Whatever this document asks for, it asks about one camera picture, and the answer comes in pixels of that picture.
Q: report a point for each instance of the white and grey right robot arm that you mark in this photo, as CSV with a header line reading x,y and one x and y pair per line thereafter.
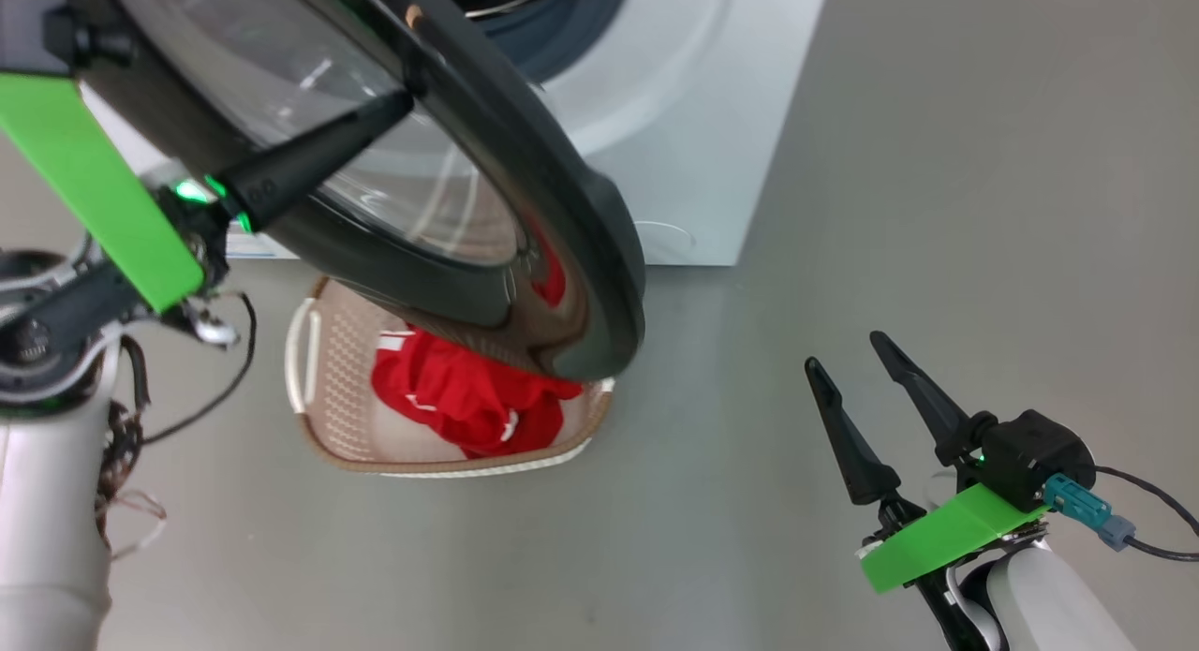
x,y
1049,604

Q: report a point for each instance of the dark grey washing machine door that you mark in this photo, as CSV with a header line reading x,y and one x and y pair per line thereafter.
x,y
562,211

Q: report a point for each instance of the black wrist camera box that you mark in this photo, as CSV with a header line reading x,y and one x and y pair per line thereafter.
x,y
1030,454

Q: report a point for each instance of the red and white garment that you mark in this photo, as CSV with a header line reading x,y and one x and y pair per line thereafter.
x,y
468,398

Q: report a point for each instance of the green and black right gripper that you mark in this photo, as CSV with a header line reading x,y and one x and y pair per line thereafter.
x,y
946,534

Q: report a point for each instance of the white washing machine body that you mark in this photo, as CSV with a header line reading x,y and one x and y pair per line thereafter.
x,y
693,117

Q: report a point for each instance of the beige perforated laundry basket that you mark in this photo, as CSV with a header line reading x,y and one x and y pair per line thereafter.
x,y
337,389

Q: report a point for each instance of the blue and white label sticker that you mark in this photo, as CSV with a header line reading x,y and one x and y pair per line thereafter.
x,y
262,246

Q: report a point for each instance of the grey rubber door gasket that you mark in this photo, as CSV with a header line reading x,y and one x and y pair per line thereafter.
x,y
585,23

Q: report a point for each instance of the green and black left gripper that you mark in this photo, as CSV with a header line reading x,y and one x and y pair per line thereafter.
x,y
94,178

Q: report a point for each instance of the white and grey left robot arm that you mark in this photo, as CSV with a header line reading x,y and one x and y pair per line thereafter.
x,y
47,539

